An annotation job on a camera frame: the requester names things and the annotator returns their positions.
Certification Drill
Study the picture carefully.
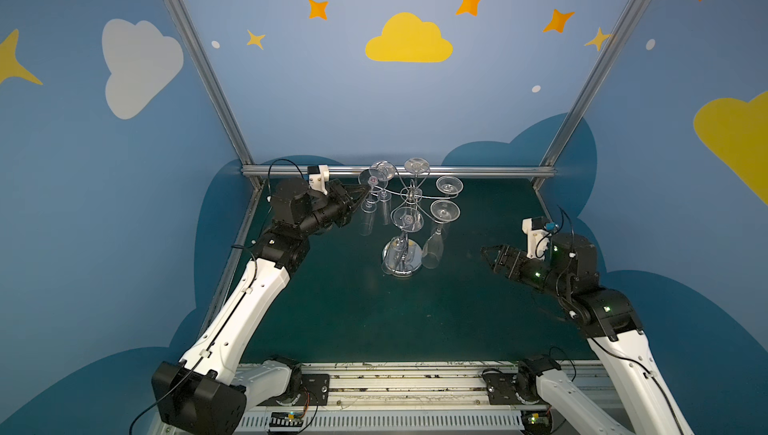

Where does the clear wine glass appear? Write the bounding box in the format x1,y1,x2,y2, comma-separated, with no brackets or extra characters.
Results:
435,176,464,197
422,200,461,269

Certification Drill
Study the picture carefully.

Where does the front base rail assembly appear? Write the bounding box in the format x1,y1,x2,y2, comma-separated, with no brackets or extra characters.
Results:
149,360,613,435

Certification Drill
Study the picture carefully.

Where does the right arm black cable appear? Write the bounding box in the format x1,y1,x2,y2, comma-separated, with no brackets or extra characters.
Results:
554,205,577,256

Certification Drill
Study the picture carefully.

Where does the clear wine glass near right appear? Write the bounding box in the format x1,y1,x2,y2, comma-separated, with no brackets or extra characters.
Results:
422,200,461,269

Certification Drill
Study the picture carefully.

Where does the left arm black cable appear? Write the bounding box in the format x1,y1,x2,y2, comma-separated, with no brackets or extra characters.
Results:
266,158,310,196

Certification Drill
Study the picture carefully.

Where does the clear flute glass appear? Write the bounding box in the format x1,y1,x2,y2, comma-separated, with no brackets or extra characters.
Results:
370,160,396,225
358,168,379,236
382,206,424,277
404,157,430,204

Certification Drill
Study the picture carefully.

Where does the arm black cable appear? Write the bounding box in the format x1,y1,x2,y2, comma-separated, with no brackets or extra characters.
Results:
554,205,577,256
266,158,310,196

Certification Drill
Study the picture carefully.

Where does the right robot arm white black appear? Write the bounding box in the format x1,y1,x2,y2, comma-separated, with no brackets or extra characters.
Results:
481,233,693,434

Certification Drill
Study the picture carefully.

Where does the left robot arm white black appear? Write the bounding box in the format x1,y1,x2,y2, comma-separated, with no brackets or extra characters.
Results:
151,178,371,434

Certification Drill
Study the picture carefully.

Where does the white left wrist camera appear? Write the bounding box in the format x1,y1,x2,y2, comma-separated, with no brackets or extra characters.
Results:
307,165,330,195

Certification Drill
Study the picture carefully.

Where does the aluminium back frame rail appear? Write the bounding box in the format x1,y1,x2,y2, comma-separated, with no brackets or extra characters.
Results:
241,164,557,180

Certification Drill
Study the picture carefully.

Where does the aluminium right corner post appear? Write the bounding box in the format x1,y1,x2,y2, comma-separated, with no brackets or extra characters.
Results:
532,0,652,195

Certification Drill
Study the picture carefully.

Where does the clear wine glass far right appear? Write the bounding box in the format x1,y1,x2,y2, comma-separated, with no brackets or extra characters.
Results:
435,176,464,197

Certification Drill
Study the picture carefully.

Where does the chrome wine glass rack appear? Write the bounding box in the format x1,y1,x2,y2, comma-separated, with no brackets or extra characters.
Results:
358,157,464,278

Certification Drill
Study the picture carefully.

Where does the aluminium left corner post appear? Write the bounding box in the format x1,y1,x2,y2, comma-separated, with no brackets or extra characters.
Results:
163,0,253,168

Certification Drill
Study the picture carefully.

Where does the aluminium corner post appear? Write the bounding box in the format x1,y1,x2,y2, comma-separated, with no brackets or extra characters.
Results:
532,0,652,195
163,0,253,168

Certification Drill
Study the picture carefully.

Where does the aluminium left floor rail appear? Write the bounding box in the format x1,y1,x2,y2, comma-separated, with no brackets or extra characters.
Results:
199,186,263,335

